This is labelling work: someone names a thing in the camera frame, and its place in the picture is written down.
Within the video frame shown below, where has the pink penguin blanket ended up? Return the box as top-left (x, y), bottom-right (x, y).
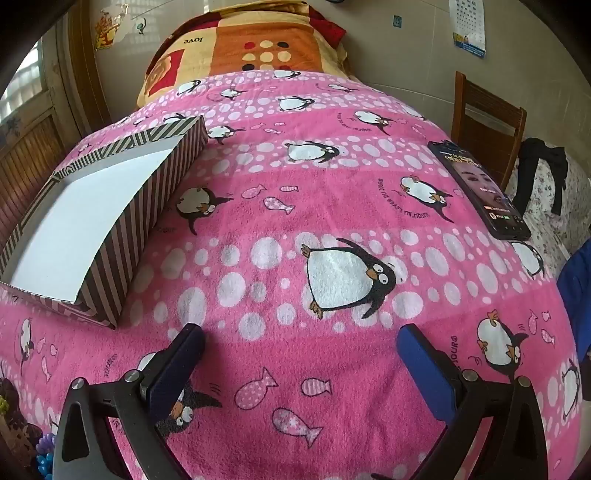
top-left (0, 69), bottom-right (583, 480)

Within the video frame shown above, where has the wooden chair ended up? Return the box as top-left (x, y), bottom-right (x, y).
top-left (450, 71), bottom-right (528, 190)

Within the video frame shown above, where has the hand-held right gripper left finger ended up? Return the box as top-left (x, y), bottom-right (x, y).
top-left (52, 323), bottom-right (218, 480)

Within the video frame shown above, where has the window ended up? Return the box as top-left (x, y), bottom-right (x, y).
top-left (0, 41), bottom-right (47, 121)

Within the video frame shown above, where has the purple blue bead bracelet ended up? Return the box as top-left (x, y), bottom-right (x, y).
top-left (32, 434), bottom-right (58, 478)

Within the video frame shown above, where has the brown scrunchie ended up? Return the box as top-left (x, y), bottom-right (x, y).
top-left (0, 377), bottom-right (24, 418)

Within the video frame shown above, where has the wooden door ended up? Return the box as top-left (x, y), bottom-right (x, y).
top-left (0, 106), bottom-right (70, 232)

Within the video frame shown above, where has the white eye chart poster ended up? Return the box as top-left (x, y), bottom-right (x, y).
top-left (449, 0), bottom-right (488, 60)

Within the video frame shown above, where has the gold red wall sticker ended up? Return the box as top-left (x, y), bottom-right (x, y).
top-left (95, 9), bottom-right (127, 49)

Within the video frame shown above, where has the black garment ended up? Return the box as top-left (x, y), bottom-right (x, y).
top-left (512, 137), bottom-right (568, 215)

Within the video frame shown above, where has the striped cardboard box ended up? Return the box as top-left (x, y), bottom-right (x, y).
top-left (0, 114), bottom-right (208, 329)

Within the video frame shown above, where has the beige bow scrunchie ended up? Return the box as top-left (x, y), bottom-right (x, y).
top-left (0, 415), bottom-right (44, 462)

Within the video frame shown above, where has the orange patterned quilt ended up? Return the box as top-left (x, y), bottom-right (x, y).
top-left (136, 4), bottom-right (349, 109)

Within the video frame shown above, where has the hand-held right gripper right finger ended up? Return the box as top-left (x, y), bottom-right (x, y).
top-left (396, 323), bottom-right (550, 480)

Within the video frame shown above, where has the blue cloth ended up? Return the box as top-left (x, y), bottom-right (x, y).
top-left (556, 240), bottom-right (591, 370)

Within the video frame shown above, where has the black remote control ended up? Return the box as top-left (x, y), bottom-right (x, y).
top-left (427, 140), bottom-right (533, 241)

